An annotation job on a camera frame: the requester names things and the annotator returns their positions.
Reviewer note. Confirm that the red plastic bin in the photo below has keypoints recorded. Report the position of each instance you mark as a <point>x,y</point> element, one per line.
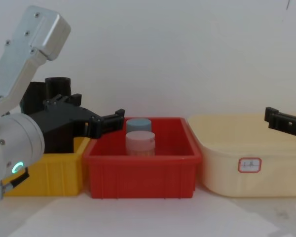
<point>138,172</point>

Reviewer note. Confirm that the cream plastic tub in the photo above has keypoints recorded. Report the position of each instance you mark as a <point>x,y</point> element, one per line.
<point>222,163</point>

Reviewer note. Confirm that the yellow plastic bin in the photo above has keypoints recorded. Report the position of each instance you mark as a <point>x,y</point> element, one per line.
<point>54,172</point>

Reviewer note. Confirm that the jar with blue lid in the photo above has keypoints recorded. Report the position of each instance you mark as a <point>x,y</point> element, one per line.
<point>138,124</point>

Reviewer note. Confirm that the jar with pink lid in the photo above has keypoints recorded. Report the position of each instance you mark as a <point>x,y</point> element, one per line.
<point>140,143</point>

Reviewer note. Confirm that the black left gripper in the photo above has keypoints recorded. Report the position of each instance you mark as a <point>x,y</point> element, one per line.
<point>56,123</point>

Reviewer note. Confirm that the white label with red border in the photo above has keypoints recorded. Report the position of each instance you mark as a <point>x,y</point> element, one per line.
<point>249,165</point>

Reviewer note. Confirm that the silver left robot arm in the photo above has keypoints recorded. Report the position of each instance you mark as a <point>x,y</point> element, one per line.
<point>14,138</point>

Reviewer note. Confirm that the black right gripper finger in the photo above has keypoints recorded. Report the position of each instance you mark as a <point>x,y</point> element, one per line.
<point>286,122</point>

